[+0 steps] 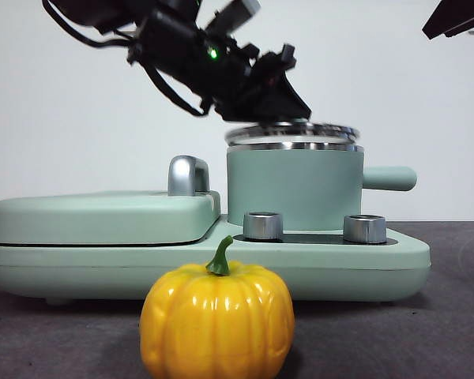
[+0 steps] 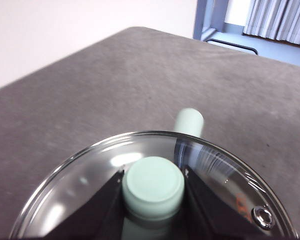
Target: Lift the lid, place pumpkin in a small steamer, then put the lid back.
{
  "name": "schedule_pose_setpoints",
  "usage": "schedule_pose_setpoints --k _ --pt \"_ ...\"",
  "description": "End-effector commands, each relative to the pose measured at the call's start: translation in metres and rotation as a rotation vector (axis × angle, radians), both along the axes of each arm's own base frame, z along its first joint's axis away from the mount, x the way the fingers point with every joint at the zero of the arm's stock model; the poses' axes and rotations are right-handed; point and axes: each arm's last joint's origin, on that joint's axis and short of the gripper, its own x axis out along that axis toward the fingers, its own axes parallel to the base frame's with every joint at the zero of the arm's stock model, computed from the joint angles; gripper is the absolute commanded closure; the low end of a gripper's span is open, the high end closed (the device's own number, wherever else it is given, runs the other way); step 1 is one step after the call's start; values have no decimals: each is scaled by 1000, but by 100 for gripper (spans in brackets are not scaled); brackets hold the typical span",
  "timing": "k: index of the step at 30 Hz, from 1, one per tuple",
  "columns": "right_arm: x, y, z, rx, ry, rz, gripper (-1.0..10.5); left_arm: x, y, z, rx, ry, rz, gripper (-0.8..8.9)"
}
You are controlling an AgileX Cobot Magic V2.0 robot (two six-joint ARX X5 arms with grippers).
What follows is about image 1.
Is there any glass lid with green knob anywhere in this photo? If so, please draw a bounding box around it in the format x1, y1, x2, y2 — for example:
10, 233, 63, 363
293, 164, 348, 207
224, 119, 359, 148

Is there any yellow toy pumpkin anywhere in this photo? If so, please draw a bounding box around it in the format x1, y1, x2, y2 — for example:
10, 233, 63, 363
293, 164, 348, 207
139, 235, 296, 379

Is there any silver control knob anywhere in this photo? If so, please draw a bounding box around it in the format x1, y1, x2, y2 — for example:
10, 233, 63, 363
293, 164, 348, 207
343, 215, 388, 244
243, 212, 284, 242

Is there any green griddle cover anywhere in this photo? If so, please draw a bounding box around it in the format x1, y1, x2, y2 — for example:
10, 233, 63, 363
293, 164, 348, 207
0, 190, 221, 246

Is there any green breakfast machine base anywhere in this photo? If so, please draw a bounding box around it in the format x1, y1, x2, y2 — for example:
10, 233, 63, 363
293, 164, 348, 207
0, 215, 432, 306

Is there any green pot with side handle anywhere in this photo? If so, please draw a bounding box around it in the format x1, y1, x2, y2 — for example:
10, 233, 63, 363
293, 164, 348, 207
225, 144, 418, 232

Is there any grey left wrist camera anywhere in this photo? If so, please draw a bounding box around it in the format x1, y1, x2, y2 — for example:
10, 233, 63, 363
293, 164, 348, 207
203, 0, 261, 35

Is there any silver griddle cover handle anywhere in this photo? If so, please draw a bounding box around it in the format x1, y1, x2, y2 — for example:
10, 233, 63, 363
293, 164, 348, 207
167, 156, 211, 197

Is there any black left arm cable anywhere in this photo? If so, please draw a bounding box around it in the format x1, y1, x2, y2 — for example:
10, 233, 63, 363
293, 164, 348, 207
42, 0, 206, 118

